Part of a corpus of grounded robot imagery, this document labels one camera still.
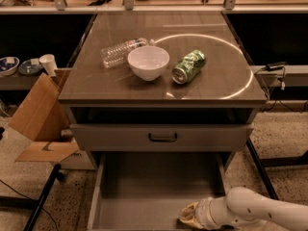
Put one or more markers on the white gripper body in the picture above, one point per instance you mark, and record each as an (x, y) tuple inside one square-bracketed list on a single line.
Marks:
[(203, 212)]

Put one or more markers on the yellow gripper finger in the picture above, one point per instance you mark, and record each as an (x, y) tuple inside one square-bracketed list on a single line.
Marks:
[(188, 211), (192, 222)]

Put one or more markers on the grey drawer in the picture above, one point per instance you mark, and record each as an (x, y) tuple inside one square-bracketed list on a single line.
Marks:
[(145, 191), (161, 137)]

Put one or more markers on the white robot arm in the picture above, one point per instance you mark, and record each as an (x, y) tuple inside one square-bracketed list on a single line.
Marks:
[(242, 207)]

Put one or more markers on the grey top drawer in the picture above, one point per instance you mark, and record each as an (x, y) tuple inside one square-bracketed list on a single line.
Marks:
[(161, 137)]

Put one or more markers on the grey drawer cabinet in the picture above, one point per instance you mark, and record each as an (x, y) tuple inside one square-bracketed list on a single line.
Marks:
[(225, 91)]

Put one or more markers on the black stand leg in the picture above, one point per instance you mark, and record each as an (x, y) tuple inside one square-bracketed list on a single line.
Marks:
[(54, 175)]

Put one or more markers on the green soda can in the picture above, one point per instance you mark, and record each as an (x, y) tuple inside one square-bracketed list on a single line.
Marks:
[(186, 69)]

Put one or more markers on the black power adapter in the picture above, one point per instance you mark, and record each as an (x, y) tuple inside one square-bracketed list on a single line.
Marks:
[(275, 66)]

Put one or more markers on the clear plastic water bottle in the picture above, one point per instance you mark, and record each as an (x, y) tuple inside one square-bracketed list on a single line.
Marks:
[(117, 54)]

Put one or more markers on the brown cardboard box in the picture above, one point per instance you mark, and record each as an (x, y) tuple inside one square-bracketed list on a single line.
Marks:
[(41, 119)]

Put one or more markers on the white paper cup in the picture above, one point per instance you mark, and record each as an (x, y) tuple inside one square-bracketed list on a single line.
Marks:
[(49, 63)]

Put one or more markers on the blue white bowl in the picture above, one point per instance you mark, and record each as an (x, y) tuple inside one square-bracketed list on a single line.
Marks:
[(8, 66)]

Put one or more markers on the black metal frame leg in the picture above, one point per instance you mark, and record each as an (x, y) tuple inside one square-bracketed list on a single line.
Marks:
[(263, 164)]

